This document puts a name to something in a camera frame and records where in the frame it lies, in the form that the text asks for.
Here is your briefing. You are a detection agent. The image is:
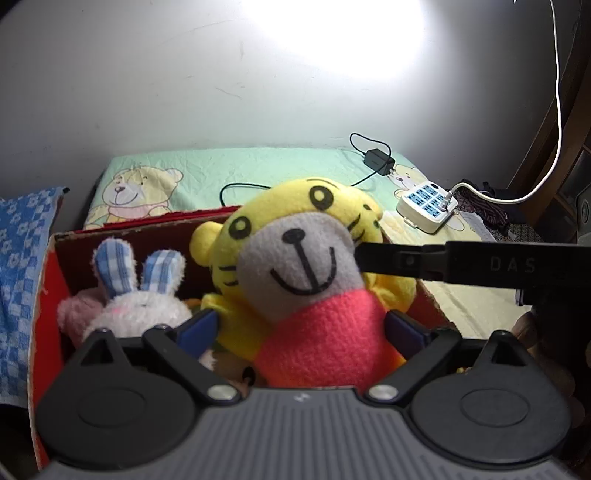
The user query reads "white plush bunny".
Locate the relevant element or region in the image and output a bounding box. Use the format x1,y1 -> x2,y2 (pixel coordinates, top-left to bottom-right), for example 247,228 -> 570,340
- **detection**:
82,237 -> 192,339

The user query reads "yellow tiger plush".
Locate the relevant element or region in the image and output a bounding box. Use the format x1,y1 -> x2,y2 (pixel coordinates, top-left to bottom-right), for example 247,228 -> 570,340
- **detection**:
189,178 -> 417,391

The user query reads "pink plush bear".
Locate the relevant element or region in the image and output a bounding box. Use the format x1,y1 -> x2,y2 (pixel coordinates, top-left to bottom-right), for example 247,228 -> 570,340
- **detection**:
56,287 -> 107,348

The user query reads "dark striped cloth bundle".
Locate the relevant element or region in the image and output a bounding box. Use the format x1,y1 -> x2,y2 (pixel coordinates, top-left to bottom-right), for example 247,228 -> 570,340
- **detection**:
454,188 -> 542,243

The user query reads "white power strip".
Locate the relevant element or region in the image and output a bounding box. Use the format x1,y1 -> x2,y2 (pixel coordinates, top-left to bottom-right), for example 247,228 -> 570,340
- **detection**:
397,180 -> 458,234

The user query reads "red cardboard box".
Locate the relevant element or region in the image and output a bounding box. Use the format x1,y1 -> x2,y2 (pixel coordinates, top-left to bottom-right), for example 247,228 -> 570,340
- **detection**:
27,206 -> 455,470

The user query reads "baby bear print mat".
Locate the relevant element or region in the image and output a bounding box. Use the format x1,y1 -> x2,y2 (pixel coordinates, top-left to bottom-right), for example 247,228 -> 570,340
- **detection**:
82,146 -> 532,342

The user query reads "black power adapter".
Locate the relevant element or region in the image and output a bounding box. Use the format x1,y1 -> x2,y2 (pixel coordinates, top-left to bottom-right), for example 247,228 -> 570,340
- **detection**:
363,149 -> 396,176

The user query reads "blue white checkered towel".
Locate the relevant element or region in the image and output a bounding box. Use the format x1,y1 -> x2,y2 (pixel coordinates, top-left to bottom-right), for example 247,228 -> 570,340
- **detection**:
0,187 -> 68,407

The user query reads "white thick power cable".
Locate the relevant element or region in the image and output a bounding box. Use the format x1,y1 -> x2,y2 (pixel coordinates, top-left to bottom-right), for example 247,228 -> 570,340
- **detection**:
443,0 -> 565,211

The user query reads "black charger cable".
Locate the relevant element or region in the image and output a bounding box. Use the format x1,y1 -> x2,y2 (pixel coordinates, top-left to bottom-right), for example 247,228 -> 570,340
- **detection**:
219,132 -> 394,209

